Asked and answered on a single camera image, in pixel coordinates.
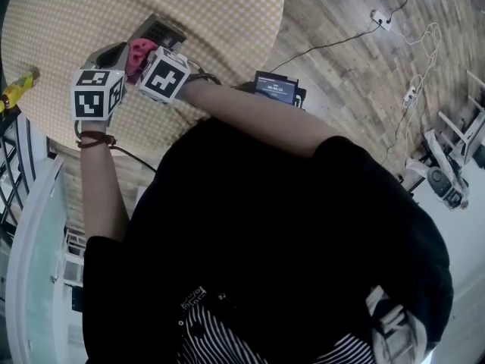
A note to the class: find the small black display screen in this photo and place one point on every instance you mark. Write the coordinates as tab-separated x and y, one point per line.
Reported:
274	88

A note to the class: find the black metal railing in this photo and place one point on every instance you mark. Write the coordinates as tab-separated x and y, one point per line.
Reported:
26	154

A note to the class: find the white shelving unit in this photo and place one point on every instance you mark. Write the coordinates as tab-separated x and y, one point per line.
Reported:
74	267

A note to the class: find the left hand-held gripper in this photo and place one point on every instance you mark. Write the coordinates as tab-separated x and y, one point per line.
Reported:
91	102

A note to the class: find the dark calculator device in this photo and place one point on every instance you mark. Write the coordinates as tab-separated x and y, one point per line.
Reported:
159	29

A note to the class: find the grey white waist bag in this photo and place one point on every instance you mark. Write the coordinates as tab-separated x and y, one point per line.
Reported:
398	336

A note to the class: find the person's right forearm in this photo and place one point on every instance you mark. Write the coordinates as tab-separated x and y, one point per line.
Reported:
257	114

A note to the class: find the person's left forearm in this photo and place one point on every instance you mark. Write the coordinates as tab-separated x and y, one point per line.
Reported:
102	192

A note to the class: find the person's striped trousers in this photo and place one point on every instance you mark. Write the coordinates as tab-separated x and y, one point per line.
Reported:
219	343

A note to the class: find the white desk frame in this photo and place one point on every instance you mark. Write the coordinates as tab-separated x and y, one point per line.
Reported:
475	131

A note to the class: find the person's black shirt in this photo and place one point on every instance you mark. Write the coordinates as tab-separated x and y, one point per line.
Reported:
265	222

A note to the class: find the yellow bottle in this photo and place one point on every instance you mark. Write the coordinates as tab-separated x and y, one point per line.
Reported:
19	87

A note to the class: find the white power strip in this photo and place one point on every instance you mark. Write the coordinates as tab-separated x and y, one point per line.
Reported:
409	96
380	20

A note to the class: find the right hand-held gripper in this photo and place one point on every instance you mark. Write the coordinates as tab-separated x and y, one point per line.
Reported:
163	80

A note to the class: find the frosted glass door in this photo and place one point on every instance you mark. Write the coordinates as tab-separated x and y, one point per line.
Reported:
41	260

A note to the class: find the pink cloth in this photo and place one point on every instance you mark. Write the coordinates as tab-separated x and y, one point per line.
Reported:
138	57

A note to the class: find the round table checkered beige tablecloth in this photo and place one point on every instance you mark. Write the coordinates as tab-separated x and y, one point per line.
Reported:
208	13

